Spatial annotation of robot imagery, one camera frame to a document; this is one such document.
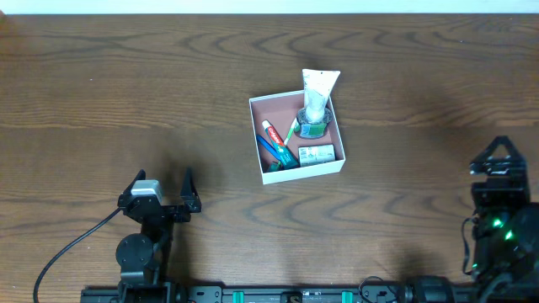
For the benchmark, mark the green white toothbrush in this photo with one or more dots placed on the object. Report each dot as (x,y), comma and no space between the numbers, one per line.
(290,132)

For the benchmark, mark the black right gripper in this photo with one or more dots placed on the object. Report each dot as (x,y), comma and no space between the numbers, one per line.
(498,168)

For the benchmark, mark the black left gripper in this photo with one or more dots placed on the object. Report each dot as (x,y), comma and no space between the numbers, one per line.
(169,209)

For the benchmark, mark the small green white box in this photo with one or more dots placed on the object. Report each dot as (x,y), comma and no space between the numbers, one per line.
(314,155)

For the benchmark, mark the white lotion tube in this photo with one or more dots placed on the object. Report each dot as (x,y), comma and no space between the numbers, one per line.
(317,87)

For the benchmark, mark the clear blue soap pump bottle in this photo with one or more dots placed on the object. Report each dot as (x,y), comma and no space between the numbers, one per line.
(312,130)

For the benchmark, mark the blue disposable razor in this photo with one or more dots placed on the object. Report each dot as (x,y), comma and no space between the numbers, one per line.
(269,149)

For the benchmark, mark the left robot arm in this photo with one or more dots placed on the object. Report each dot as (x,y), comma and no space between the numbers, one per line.
(143,256)

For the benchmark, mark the green white toothpaste tube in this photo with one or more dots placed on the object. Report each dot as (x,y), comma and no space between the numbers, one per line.
(287,158)

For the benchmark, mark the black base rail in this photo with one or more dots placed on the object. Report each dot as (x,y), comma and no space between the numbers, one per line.
(252,294)

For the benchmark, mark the white cardboard box pink interior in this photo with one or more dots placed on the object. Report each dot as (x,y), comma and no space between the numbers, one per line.
(280,110)

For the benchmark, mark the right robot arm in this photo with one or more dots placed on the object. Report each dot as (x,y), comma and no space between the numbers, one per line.
(504,262)

